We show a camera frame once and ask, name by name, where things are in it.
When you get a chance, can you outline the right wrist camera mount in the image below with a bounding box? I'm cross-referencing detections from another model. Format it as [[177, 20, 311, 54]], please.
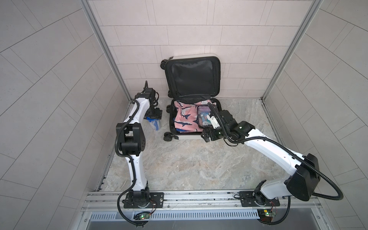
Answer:
[[207, 115, 220, 129]]

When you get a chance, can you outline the aluminium mounting rail frame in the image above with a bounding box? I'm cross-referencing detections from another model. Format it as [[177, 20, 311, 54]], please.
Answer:
[[75, 189, 333, 230]]

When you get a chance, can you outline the black base cable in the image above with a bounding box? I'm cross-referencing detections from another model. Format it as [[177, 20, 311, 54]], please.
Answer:
[[257, 196, 291, 225], [116, 189, 157, 228]]

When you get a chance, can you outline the black and white suitcase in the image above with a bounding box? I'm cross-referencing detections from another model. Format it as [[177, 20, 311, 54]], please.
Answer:
[[160, 54, 222, 141]]

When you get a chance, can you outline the green circuit board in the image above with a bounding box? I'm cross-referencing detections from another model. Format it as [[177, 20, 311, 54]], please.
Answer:
[[257, 209, 277, 223], [134, 212, 151, 220]]

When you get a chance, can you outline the red white striped shirt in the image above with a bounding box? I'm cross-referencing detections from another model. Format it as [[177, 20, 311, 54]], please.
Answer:
[[176, 129, 198, 133]]

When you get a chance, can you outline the right green circuit board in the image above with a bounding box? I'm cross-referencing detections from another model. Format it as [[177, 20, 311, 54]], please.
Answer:
[[257, 209, 277, 223]]

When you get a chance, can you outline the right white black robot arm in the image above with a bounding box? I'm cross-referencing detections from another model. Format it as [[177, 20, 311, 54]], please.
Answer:
[[201, 103, 344, 206]]

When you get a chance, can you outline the left green circuit board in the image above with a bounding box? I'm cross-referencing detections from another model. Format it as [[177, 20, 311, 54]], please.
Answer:
[[134, 212, 151, 220]]

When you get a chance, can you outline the right black base cable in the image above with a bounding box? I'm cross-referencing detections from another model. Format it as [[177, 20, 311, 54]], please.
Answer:
[[257, 196, 291, 225]]

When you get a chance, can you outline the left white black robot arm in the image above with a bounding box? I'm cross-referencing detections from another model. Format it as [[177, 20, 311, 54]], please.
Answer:
[[115, 81, 163, 209]]

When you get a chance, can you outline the pink shark print garment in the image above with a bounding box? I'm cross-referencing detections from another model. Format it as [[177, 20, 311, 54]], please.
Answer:
[[173, 100, 217, 132]]

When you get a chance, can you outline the clear container with blue lid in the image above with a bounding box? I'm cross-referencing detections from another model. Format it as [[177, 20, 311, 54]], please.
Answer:
[[146, 117, 161, 131]]

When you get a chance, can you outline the clear toiletry pouch black trim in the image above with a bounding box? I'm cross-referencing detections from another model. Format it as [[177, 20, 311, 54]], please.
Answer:
[[197, 105, 212, 128]]

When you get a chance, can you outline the left black base cable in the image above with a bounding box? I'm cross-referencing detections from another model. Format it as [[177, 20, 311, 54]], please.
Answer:
[[116, 189, 157, 228]]

